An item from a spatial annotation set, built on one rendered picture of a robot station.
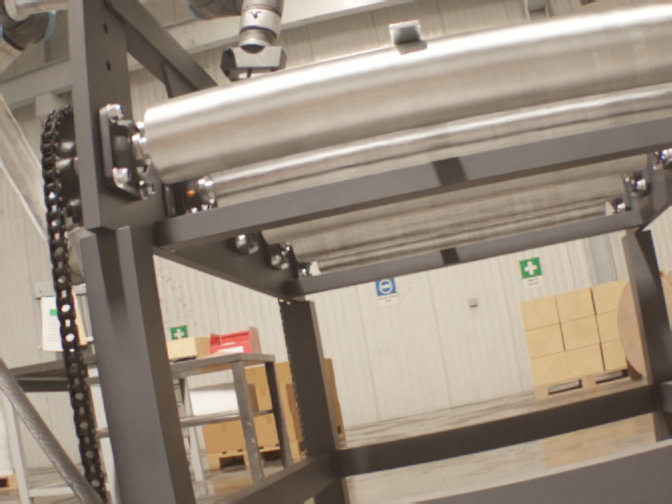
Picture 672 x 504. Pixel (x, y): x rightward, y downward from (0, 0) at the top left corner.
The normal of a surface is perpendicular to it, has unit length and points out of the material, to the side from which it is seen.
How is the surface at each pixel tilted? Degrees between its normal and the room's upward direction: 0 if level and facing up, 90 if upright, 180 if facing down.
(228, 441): 90
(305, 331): 90
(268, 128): 126
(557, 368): 90
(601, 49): 104
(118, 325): 90
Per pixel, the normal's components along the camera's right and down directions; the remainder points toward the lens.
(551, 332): -0.25, -0.11
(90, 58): 0.97, -0.20
